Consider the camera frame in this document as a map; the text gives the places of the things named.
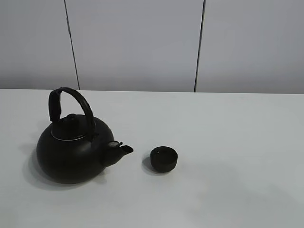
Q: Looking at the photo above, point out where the small black teacup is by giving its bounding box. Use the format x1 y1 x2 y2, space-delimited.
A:
150 146 178 173

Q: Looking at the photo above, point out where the black round teapot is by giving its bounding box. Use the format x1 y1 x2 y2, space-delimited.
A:
36 87 133 184

